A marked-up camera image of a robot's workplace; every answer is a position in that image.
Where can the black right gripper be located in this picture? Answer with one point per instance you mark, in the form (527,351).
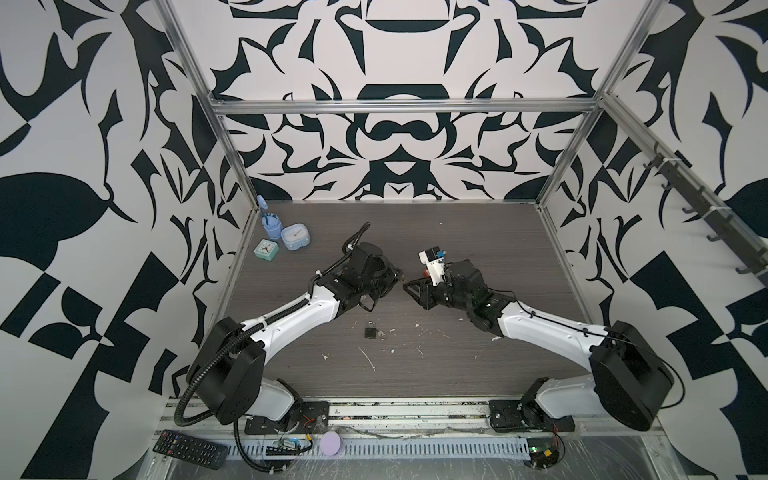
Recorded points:
(426,291)

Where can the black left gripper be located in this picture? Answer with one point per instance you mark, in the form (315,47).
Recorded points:
(391,278)

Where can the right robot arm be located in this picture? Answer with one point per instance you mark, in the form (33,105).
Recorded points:
(625,379)

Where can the black remote control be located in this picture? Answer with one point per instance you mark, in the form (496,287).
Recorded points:
(199,452)

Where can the aluminium frame corner post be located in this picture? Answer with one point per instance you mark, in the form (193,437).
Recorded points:
(179,42)

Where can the small black padlock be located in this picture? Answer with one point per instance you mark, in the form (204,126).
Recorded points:
(371,331)

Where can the wall hook rack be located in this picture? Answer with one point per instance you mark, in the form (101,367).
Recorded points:
(702,203)

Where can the green small clock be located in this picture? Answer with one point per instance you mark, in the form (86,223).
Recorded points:
(266,249)

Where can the purple round disc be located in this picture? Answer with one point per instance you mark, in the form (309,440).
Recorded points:
(331,444)

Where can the blue pen holder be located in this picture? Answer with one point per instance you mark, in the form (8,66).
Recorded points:
(270,221)

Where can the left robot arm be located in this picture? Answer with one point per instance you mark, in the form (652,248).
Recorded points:
(226,382)

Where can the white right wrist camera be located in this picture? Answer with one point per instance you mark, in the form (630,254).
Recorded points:
(434,261)

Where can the green circuit board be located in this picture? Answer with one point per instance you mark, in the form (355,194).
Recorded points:
(287,445)

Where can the white cable duct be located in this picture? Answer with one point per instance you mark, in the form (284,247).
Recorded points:
(514,448)

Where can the light blue alarm clock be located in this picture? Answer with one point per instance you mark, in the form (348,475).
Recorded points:
(295,236)

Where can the right electronics board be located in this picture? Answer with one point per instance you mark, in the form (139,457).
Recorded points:
(545,452)

